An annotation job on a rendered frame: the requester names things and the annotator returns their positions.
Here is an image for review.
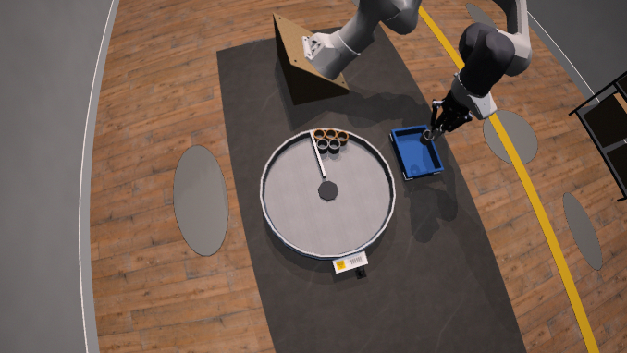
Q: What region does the grey metal ring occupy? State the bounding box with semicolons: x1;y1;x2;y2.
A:
420;130;434;146
316;139;328;154
328;139;340;154

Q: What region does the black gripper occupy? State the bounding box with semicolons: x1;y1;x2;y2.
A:
428;89;473;141

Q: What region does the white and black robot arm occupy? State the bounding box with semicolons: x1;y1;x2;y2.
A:
301;0;532;120

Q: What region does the blue crate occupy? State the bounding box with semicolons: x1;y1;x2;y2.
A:
388;125;444;182

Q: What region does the bronze bushing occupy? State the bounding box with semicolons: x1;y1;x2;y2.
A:
325;128;337;142
313;129;325;143
337;131;349;146

